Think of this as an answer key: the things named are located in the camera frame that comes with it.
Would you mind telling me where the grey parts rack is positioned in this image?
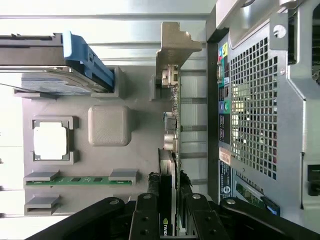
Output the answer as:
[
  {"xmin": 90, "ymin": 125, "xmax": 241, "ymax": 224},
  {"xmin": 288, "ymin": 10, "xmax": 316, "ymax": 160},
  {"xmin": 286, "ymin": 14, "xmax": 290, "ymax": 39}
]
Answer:
[{"xmin": 12, "ymin": 66, "xmax": 181, "ymax": 217}]

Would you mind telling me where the green RAM stick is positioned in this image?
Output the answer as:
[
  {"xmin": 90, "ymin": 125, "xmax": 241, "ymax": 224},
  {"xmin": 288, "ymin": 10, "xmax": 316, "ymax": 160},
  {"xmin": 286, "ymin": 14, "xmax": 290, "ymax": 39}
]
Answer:
[{"xmin": 26, "ymin": 176, "xmax": 133, "ymax": 187}]

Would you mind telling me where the silver CPU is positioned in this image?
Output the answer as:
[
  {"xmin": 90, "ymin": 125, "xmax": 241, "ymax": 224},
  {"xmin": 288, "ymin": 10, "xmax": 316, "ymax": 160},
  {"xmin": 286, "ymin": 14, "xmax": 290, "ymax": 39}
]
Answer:
[{"xmin": 33, "ymin": 121, "xmax": 70, "ymax": 161}]

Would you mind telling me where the grey open PC case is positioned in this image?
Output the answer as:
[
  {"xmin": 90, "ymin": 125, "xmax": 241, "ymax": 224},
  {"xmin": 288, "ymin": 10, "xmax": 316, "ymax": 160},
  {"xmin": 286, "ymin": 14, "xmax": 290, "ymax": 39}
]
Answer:
[{"xmin": 206, "ymin": 0, "xmax": 320, "ymax": 218}]

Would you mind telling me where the hard disk with blue carrier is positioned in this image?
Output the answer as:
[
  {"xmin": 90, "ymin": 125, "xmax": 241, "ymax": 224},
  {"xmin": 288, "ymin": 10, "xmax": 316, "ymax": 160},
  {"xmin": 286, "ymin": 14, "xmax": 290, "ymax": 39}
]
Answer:
[{"xmin": 0, "ymin": 30, "xmax": 116, "ymax": 95}]

